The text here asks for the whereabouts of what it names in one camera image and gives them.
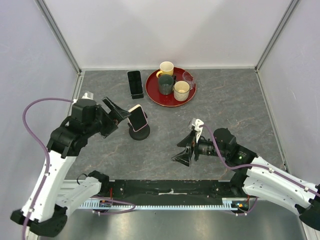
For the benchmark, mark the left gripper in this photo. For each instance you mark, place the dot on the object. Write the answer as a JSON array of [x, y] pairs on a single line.
[[117, 113]]

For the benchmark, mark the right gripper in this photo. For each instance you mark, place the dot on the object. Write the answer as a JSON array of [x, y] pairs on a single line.
[[184, 157]]

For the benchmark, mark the pink case smartphone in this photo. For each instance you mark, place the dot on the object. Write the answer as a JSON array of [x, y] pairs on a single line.
[[137, 118]]

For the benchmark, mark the black round suction base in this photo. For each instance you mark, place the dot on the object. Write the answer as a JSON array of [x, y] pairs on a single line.
[[140, 135]]

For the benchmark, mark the white case smartphone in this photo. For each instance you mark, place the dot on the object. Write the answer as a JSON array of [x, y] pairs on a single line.
[[135, 82]]

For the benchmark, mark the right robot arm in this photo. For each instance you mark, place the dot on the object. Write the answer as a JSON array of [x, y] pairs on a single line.
[[253, 175]]

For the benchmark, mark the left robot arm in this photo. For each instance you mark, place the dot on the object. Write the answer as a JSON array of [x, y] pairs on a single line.
[[44, 213]]

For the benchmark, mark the red round tray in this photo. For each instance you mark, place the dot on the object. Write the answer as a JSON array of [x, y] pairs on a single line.
[[152, 90]]

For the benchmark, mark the dark green mug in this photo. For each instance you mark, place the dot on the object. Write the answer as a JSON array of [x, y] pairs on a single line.
[[165, 84]]

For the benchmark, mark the cream faceted cup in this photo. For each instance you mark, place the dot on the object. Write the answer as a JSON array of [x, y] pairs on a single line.
[[181, 90]]

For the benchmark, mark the yellow mug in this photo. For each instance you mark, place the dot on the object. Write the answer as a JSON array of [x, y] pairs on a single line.
[[165, 68]]

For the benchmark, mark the clear drinking glass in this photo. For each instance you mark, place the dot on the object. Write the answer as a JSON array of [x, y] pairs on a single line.
[[187, 77]]

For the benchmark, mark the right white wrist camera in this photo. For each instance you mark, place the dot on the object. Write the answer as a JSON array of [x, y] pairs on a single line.
[[196, 125]]

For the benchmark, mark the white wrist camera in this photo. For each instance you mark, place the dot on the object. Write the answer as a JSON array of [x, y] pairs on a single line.
[[86, 95], [196, 125]]

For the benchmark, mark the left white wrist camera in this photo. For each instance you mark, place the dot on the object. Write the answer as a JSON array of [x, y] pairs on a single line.
[[86, 95]]

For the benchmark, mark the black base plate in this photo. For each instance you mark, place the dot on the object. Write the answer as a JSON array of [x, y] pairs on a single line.
[[171, 192]]

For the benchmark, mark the grey slotted cable duct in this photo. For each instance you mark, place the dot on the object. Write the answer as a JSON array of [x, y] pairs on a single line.
[[96, 204]]

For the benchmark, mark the left aluminium frame post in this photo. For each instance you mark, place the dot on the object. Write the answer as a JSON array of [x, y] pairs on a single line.
[[58, 34]]

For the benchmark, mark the aluminium frame post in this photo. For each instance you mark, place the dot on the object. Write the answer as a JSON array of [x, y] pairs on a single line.
[[277, 33], [58, 34]]

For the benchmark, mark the right aluminium frame post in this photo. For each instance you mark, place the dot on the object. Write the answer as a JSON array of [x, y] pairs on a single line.
[[277, 33]]

